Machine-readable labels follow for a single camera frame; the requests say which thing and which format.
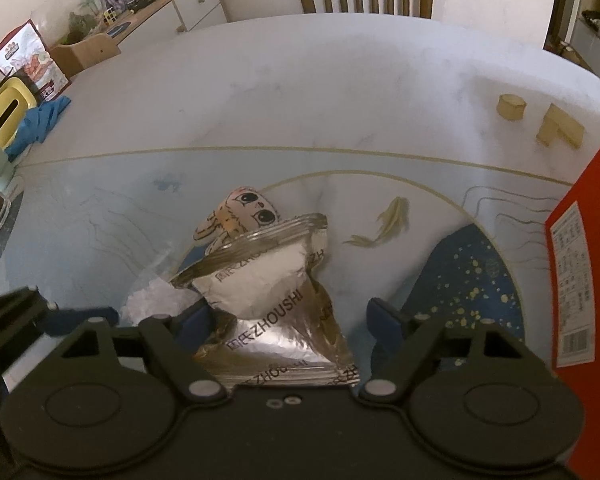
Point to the red shoe box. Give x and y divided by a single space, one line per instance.
587 270

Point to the round wooden block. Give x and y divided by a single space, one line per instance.
511 106

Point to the light wooden child chair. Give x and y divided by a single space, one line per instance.
84 52

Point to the silver foil snack bag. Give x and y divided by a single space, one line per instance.
272 310

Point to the printed paper bag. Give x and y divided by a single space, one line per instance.
30 60

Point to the blue cloth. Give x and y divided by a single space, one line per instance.
37 122

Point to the tiger plush toy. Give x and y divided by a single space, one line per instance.
240 215

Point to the white fluffy pompom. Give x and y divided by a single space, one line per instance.
150 300

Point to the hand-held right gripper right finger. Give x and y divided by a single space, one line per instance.
386 317

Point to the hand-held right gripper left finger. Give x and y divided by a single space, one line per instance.
192 320

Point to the yellow tissue box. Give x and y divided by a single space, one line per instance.
5 110

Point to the white wooden sideboard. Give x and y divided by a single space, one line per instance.
180 2

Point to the angular wooden block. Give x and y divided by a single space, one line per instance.
560 126

